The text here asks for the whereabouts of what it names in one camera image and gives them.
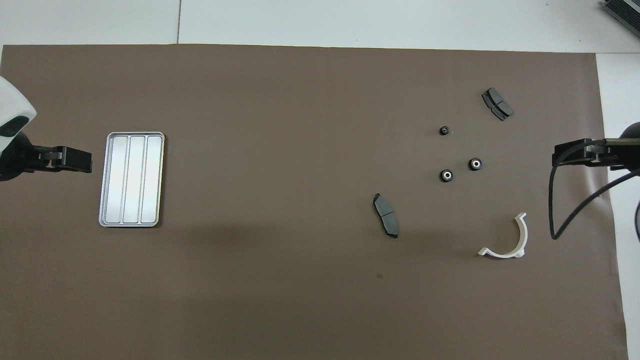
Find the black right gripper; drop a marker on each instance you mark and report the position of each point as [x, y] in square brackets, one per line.
[631, 137]

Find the black bearing gear silver centre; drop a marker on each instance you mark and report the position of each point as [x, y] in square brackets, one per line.
[446, 175]
[475, 163]

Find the grey brake pad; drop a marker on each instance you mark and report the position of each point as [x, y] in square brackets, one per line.
[497, 103]
[385, 212]

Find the silver metal ribbed tray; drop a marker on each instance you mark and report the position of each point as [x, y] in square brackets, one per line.
[131, 180]

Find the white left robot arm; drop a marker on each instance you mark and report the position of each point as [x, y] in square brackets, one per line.
[12, 100]

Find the brown paper table mat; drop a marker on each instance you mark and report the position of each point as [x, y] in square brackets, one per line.
[300, 125]

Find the small black bearing gear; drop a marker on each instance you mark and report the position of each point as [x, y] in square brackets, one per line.
[444, 130]

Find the grey ridged device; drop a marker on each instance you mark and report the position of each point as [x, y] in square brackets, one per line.
[627, 12]

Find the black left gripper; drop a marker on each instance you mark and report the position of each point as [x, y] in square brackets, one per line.
[15, 160]

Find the white curved plastic bracket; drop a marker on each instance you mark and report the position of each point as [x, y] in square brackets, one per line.
[500, 254]

